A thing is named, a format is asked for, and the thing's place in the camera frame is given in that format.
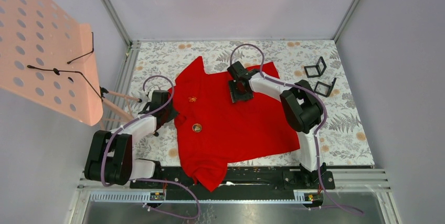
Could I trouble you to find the gold orange ornate brooch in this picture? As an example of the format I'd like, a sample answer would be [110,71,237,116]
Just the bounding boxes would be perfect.
[188,96,197,103]

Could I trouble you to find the round orange white brooch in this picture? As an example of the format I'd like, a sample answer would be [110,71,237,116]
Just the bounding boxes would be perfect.
[192,123,203,133]

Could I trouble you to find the red shirt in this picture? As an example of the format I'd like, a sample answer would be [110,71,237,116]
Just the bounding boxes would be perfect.
[173,57,300,191]

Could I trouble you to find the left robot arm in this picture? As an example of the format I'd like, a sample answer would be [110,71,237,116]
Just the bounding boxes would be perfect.
[83,90,178,188]

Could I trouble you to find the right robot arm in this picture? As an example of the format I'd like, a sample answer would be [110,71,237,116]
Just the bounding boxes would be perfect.
[227,61,326,189]

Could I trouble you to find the black display box with orange brooch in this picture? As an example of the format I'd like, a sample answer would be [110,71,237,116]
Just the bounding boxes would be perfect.
[304,56,327,78]

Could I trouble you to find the floral table mat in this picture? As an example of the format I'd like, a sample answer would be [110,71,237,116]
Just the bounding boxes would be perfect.
[118,40,374,166]

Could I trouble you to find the pink perforated music stand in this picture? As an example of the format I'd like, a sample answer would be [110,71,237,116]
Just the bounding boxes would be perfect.
[1,0,133,126]

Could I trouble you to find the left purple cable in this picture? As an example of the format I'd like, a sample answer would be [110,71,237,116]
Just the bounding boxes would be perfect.
[100,74,202,220]

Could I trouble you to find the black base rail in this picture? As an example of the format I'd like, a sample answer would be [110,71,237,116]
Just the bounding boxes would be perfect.
[130,166,321,201]

